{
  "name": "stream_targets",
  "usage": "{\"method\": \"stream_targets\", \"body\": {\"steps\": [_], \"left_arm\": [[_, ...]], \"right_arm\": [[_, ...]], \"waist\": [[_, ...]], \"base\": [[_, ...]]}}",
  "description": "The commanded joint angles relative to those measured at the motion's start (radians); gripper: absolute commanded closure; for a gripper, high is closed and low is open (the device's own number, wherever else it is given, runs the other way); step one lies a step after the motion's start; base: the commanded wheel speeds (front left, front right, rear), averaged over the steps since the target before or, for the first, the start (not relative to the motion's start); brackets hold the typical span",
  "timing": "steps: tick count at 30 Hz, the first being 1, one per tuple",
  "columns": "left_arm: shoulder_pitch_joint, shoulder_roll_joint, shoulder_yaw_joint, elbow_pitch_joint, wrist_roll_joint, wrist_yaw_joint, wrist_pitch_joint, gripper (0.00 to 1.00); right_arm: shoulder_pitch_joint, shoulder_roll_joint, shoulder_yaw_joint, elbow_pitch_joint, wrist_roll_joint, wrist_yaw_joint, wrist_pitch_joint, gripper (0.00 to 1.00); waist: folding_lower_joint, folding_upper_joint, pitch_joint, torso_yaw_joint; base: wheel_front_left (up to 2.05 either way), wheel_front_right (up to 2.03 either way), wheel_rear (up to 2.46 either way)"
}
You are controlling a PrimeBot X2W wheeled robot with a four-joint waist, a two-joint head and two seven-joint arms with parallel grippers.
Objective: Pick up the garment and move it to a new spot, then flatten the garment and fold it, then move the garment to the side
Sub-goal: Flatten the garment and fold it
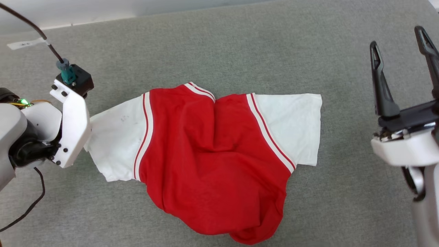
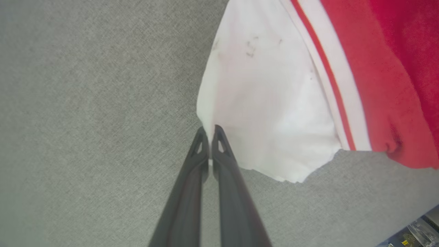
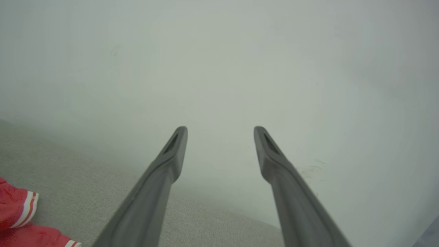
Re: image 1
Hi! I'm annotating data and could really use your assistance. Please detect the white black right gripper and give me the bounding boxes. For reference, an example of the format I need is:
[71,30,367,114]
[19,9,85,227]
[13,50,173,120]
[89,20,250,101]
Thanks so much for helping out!
[370,26,439,168]

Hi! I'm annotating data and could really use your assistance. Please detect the red white-sleeved t-shirt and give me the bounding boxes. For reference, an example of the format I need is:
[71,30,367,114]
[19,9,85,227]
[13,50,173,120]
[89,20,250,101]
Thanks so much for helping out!
[83,82,323,245]

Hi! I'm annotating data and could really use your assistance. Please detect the black cable with teal plug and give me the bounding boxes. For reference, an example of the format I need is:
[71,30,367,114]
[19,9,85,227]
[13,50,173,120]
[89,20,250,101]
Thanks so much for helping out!
[0,3,77,86]

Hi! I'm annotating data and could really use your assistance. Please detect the thin black cable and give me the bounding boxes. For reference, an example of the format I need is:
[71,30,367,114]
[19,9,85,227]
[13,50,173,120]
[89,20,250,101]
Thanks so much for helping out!
[0,167,46,233]

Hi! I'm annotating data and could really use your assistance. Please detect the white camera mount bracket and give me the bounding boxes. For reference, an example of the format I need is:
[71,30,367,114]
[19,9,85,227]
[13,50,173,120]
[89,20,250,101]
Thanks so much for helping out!
[50,80,92,168]

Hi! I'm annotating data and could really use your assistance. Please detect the white paper label strip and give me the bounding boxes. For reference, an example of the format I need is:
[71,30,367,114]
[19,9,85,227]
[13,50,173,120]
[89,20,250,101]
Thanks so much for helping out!
[7,38,47,50]

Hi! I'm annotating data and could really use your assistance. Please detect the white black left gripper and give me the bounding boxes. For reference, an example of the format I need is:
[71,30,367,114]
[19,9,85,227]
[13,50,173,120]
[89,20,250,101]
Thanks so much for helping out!
[10,102,64,168]

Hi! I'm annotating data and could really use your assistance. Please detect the grey fabric sofa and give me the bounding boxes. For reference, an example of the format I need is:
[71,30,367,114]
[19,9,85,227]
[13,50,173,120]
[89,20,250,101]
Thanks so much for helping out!
[0,0,439,247]

